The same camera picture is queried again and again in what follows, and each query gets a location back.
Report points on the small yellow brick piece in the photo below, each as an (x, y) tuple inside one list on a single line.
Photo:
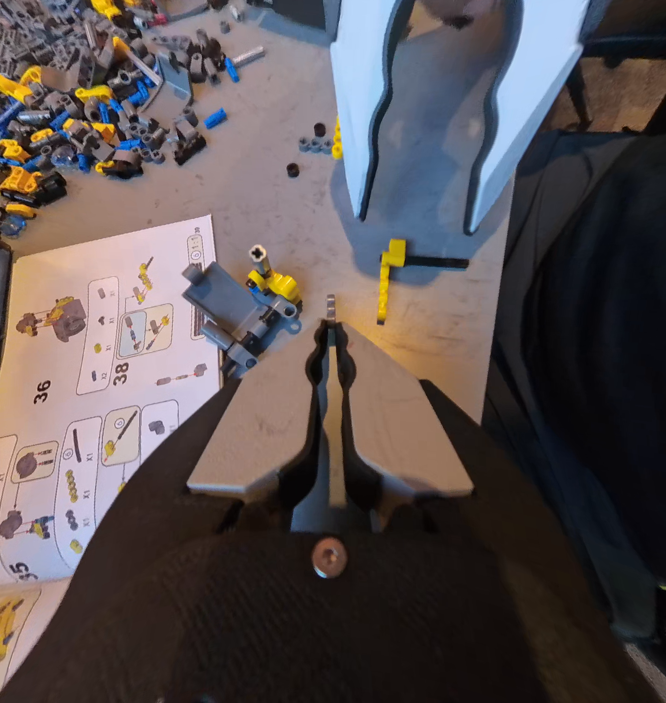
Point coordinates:
[(336, 137)]

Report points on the small grey axle pin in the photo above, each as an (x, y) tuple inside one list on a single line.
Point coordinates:
[(331, 308)]

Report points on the pile of small building bricks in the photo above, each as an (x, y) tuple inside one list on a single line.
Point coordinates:
[(81, 99)]

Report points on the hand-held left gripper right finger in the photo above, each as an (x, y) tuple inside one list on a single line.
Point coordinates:
[(410, 439)]

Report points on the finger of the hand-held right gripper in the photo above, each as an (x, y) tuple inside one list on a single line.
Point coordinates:
[(536, 88), (360, 88)]

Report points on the small blue brick piece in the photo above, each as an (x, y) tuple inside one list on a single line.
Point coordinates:
[(216, 118)]

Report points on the black axle with yellow connector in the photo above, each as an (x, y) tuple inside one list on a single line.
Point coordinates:
[(396, 253)]

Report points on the grey and yellow brick assembly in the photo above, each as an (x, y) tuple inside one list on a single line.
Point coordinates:
[(229, 302)]

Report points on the small black brick piece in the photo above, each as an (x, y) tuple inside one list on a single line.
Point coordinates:
[(292, 170)]

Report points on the grey desk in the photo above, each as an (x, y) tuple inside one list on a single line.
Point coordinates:
[(278, 209)]

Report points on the small grey brick piece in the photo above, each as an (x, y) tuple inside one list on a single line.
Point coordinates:
[(315, 143)]

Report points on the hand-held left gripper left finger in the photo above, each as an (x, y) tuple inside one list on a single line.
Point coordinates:
[(251, 434)]

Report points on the open instruction booklet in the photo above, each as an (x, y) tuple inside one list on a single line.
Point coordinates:
[(81, 363)]

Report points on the black office chair base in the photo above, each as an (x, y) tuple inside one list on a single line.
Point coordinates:
[(629, 77)]

